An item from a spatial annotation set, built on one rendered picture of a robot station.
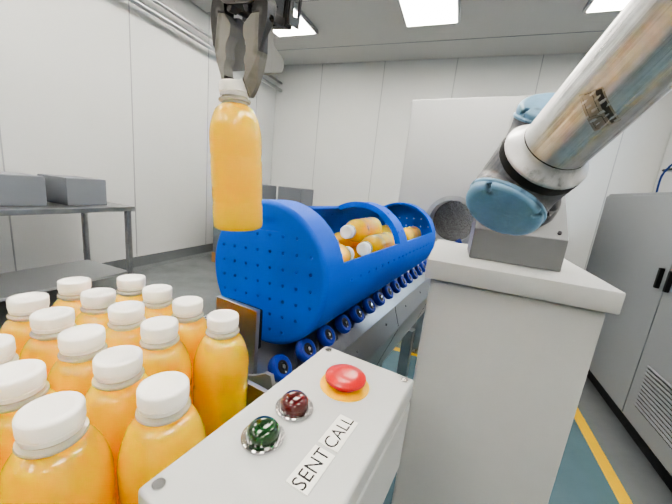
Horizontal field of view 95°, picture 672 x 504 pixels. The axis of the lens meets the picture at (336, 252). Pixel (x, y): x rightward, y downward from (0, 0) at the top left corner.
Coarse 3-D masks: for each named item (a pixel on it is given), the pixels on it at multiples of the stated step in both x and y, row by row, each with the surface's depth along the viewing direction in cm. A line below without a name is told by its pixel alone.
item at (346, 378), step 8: (328, 368) 28; (336, 368) 28; (344, 368) 28; (352, 368) 28; (328, 376) 27; (336, 376) 27; (344, 376) 27; (352, 376) 27; (360, 376) 27; (336, 384) 26; (344, 384) 26; (352, 384) 26; (360, 384) 26
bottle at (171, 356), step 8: (144, 344) 35; (152, 344) 35; (160, 344) 35; (168, 344) 35; (176, 344) 37; (144, 352) 35; (152, 352) 35; (160, 352) 35; (168, 352) 35; (176, 352) 36; (184, 352) 37; (144, 360) 34; (152, 360) 34; (160, 360) 35; (168, 360) 35; (176, 360) 36; (184, 360) 37; (144, 368) 34; (152, 368) 34; (160, 368) 34; (168, 368) 35; (176, 368) 36; (184, 368) 37
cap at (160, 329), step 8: (144, 320) 36; (152, 320) 36; (160, 320) 36; (168, 320) 37; (176, 320) 37; (144, 328) 34; (152, 328) 34; (160, 328) 35; (168, 328) 35; (176, 328) 36; (144, 336) 34; (152, 336) 34; (160, 336) 35; (168, 336) 35; (176, 336) 37
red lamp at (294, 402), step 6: (294, 390) 24; (282, 396) 24; (288, 396) 23; (294, 396) 24; (300, 396) 24; (306, 396) 24; (282, 402) 23; (288, 402) 23; (294, 402) 23; (300, 402) 23; (306, 402) 23; (282, 408) 23; (288, 408) 23; (294, 408) 23; (300, 408) 23; (306, 408) 23; (288, 414) 23; (294, 414) 23; (300, 414) 23
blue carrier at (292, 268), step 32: (288, 224) 55; (320, 224) 56; (384, 224) 137; (416, 224) 130; (224, 256) 64; (256, 256) 60; (288, 256) 56; (320, 256) 52; (384, 256) 76; (416, 256) 105; (224, 288) 66; (256, 288) 61; (288, 288) 57; (320, 288) 53; (352, 288) 62; (288, 320) 58; (320, 320) 55
